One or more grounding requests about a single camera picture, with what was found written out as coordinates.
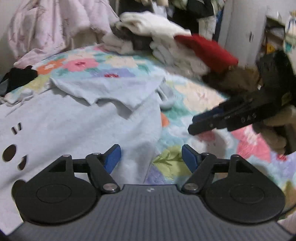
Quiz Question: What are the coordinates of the light grey sweatshirt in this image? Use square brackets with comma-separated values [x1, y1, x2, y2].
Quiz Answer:
[1, 76, 175, 234]

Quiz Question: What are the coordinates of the white folded clothes pile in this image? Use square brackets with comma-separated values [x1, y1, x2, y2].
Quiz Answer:
[102, 11, 209, 77]

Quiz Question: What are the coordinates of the dark brown folded garment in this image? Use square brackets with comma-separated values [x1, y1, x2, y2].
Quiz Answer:
[202, 66, 262, 98]

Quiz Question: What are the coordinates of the floral bed quilt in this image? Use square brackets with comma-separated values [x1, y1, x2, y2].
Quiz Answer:
[9, 44, 296, 209]

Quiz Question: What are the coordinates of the red folded garment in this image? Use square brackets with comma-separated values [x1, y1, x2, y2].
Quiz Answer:
[174, 34, 239, 73]

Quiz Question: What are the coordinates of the black garment on bed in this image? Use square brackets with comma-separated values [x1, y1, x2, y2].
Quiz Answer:
[1, 65, 38, 94]

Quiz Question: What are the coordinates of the dark grey garment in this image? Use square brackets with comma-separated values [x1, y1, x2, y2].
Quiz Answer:
[0, 79, 9, 96]

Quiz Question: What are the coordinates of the pink floral blanket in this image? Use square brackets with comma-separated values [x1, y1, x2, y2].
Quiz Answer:
[7, 1, 119, 68]

